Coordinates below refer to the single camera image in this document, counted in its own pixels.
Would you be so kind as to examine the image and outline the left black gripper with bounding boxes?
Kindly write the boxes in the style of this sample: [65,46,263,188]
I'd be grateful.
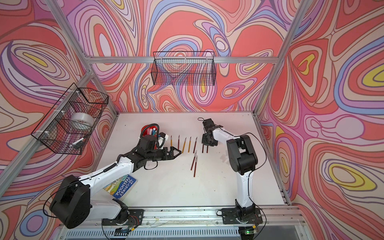
[145,146,182,163]

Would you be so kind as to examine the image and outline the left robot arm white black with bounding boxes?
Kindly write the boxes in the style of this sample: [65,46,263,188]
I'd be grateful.
[49,135,182,229]

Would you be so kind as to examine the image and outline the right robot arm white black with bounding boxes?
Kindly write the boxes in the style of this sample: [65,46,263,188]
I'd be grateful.
[202,119,258,218]

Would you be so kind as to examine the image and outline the red pen cup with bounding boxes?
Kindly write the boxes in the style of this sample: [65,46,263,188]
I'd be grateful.
[141,124,159,138]

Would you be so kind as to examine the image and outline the treehouse storey book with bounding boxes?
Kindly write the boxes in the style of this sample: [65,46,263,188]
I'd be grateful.
[104,175,137,199]

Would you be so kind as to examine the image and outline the white tape roll in basket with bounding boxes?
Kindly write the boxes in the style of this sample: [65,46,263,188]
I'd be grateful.
[70,113,95,131]

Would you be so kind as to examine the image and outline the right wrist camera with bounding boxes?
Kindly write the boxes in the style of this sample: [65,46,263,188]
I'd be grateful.
[203,119,215,129]

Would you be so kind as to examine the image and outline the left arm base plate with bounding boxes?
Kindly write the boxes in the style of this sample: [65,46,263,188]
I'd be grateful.
[102,209,144,227]

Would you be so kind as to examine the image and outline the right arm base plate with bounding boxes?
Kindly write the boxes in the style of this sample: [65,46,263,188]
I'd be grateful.
[220,208,264,226]

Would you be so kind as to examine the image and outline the black wire basket back wall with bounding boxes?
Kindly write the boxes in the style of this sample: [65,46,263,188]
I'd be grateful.
[151,51,217,86]

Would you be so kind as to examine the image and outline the black wire basket wall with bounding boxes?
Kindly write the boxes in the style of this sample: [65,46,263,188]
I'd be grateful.
[31,84,109,155]
[151,51,217,86]

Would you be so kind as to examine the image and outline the black wire basket left wall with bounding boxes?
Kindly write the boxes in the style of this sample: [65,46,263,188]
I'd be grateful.
[31,84,109,155]

